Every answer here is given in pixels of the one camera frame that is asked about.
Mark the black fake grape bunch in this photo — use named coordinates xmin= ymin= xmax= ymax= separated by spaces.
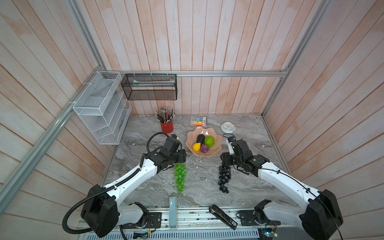
xmin=218 ymin=165 xmax=232 ymax=194

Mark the green fake grape bunch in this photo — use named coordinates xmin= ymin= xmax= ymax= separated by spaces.
xmin=174 ymin=163 xmax=187 ymax=194

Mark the yellow fake lemon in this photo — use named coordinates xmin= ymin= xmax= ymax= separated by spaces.
xmin=193 ymin=143 xmax=201 ymax=152

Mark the green bumpy fake fruit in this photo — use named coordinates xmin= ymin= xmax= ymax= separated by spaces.
xmin=205 ymin=136 xmax=215 ymax=148

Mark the purple fake fig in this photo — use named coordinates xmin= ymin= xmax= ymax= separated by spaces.
xmin=200 ymin=144 xmax=209 ymax=154

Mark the dark fake avocado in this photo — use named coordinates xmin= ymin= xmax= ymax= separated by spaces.
xmin=196 ymin=134 xmax=206 ymax=145

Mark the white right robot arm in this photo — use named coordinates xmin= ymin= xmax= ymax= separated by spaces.
xmin=220 ymin=136 xmax=344 ymax=240

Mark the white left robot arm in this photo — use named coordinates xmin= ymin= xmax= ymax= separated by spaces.
xmin=62 ymin=134 xmax=187 ymax=238

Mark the pink wavy fruit bowl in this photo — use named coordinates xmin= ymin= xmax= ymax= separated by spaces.
xmin=186 ymin=126 xmax=222 ymax=157

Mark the red metal pencil cup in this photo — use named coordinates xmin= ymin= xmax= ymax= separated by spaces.
xmin=160 ymin=121 xmax=174 ymax=134

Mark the white blue alarm clock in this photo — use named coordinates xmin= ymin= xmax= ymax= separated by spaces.
xmin=221 ymin=122 xmax=236 ymax=134

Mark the bundle of pencils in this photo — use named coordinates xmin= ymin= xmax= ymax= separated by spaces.
xmin=155 ymin=107 xmax=175 ymax=124

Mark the pack of colour highlighters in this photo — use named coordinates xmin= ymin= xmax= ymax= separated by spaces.
xmin=190 ymin=116 xmax=208 ymax=127

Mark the grey blue bar tool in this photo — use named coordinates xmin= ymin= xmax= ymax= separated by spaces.
xmin=169 ymin=196 xmax=178 ymax=230

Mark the black stapler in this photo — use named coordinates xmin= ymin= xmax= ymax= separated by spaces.
xmin=209 ymin=205 xmax=238 ymax=230

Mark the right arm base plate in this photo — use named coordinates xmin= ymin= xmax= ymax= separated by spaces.
xmin=236 ymin=210 xmax=281 ymax=226

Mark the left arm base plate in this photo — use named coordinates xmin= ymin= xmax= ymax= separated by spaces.
xmin=145 ymin=212 xmax=162 ymax=230

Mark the black mesh wall basket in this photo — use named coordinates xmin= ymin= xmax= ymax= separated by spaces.
xmin=121 ymin=73 xmax=178 ymax=101

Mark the white mesh wall shelf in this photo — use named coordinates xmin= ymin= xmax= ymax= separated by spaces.
xmin=73 ymin=71 xmax=132 ymax=145

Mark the aluminium frame rail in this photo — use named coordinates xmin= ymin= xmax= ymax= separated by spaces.
xmin=118 ymin=70 xmax=288 ymax=78

